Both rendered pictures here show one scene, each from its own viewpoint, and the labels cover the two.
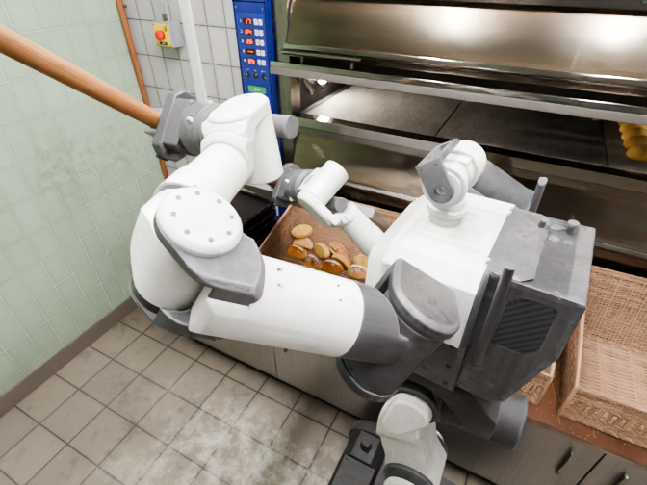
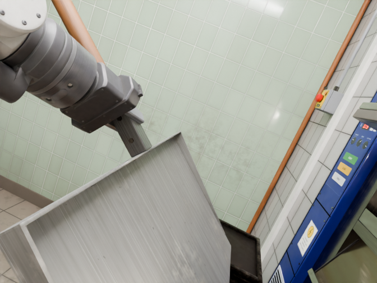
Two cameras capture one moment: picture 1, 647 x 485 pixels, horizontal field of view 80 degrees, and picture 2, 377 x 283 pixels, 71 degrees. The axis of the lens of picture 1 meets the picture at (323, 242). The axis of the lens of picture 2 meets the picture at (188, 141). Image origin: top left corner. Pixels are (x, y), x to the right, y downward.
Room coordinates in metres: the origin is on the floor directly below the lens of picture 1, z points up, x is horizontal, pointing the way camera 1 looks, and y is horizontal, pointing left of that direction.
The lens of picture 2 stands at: (0.94, -0.33, 1.32)
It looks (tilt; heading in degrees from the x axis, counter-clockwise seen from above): 13 degrees down; 69
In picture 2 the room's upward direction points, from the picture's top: 23 degrees clockwise
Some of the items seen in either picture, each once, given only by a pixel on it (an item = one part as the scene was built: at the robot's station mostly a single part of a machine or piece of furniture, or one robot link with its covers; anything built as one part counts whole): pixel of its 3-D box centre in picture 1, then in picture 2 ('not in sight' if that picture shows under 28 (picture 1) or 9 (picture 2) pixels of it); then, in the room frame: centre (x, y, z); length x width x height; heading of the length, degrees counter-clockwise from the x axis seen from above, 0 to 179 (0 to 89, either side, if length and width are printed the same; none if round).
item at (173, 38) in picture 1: (168, 34); (329, 101); (1.92, 0.69, 1.46); 0.10 x 0.07 x 0.10; 63
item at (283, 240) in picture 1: (331, 254); not in sight; (1.30, -0.04, 0.72); 0.56 x 0.49 x 0.28; 64
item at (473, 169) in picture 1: (453, 179); not in sight; (0.53, -0.20, 1.47); 0.10 x 0.07 x 0.09; 148
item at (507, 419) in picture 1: (453, 387); not in sight; (0.48, -0.28, 1.01); 0.28 x 0.13 x 0.18; 62
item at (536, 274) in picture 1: (465, 293); not in sight; (0.49, -0.25, 1.27); 0.34 x 0.30 x 0.36; 148
